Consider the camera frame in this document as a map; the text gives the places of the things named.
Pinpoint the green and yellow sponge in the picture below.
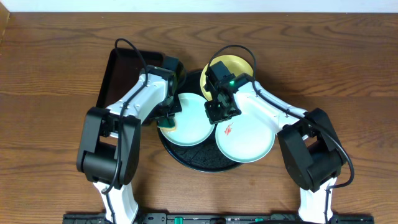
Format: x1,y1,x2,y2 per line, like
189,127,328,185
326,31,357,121
157,118,176,131

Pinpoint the light green plate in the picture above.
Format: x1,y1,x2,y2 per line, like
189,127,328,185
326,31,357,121
159,93,215,146
215,114,275,163

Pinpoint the yellow plate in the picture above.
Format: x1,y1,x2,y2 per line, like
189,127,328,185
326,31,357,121
200,55,253,101

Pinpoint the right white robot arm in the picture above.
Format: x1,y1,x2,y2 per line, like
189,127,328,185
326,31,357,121
205,72,353,223

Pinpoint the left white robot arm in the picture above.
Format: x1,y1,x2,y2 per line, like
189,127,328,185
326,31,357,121
76,65,181,223

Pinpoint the round black tray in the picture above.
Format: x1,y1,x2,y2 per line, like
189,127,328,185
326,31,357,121
157,69,246,174

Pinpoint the dark rectangular water tray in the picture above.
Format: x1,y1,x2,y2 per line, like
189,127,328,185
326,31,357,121
95,47,165,110

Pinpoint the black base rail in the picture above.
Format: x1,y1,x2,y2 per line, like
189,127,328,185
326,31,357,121
62,213,374,224

